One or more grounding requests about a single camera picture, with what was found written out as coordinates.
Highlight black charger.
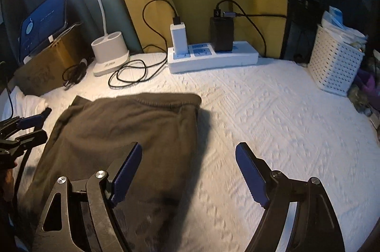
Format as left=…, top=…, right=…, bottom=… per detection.
left=210, top=16, right=234, bottom=51

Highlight clear tablet stand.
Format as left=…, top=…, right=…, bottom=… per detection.
left=22, top=22, right=82, bottom=64

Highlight white power strip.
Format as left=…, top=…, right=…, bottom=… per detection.
left=168, top=41, right=259, bottom=74

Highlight tablet computer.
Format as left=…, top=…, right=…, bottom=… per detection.
left=18, top=0, right=67, bottom=58

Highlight purple plush toy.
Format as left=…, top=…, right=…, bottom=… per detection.
left=355, top=68, right=380, bottom=110

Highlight long black charger cable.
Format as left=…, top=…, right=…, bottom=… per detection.
left=108, top=0, right=181, bottom=89

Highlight grey plush toy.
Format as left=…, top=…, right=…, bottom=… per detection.
left=350, top=86, right=375, bottom=114

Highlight white plastic basket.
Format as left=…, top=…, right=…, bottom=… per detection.
left=307, top=23, right=366, bottom=97

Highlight braided dark cable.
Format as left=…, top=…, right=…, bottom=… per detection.
left=0, top=61, right=15, bottom=119

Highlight white charger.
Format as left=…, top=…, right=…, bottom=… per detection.
left=170, top=23, right=188, bottom=55

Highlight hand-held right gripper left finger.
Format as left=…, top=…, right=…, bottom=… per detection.
left=31, top=142, right=143, bottom=252

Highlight blue and white packets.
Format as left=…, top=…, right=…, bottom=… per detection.
left=322, top=6, right=367, bottom=45

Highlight white desk lamp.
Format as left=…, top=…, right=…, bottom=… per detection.
left=45, top=0, right=130, bottom=76

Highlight cardboard box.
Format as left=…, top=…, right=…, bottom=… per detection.
left=14, top=29, right=90, bottom=97

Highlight teal curtain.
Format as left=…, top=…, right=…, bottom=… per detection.
left=0, top=0, right=140, bottom=63

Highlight black strap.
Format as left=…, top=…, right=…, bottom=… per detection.
left=12, top=107, right=52, bottom=202

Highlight brown t-shirt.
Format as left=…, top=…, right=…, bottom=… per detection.
left=18, top=93, right=202, bottom=252

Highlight bundled black cable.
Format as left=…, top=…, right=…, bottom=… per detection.
left=62, top=59, right=88, bottom=90

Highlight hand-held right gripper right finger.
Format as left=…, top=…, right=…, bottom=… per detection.
left=235, top=142, right=346, bottom=252

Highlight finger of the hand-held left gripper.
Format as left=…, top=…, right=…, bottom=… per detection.
left=0, top=114, right=45, bottom=134
left=0, top=130, right=48, bottom=153

